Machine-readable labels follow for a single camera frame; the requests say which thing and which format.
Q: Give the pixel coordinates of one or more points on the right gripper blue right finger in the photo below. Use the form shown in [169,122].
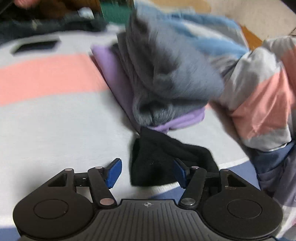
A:
[182,173]

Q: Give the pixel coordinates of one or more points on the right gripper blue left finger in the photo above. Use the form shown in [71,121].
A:
[112,172]

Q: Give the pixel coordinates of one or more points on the black garment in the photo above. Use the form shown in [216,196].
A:
[153,156]

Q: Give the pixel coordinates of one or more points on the patchwork bed sheet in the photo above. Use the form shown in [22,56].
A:
[57,112]

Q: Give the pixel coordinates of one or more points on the folded grey garment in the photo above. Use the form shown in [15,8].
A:
[169,77]

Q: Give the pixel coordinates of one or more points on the crumpled patchwork duvet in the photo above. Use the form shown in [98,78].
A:
[258,94]

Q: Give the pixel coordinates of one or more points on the folded purple garment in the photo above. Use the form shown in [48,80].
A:
[116,79]

